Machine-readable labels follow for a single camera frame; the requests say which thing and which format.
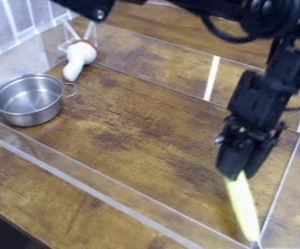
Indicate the small steel pot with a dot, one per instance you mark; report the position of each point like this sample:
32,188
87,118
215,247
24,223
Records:
32,99

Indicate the white toy mushroom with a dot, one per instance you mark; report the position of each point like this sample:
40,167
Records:
81,54

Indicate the green handled metal spoon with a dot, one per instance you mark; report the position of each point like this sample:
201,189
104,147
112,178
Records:
244,208

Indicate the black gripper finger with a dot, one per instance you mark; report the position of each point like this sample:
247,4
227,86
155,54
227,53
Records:
236,149
259,156

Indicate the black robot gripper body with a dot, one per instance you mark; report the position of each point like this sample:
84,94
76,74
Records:
256,106

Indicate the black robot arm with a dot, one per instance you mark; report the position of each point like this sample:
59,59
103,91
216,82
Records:
242,21

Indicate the clear acrylic barrier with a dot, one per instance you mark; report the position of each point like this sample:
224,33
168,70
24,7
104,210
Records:
119,174

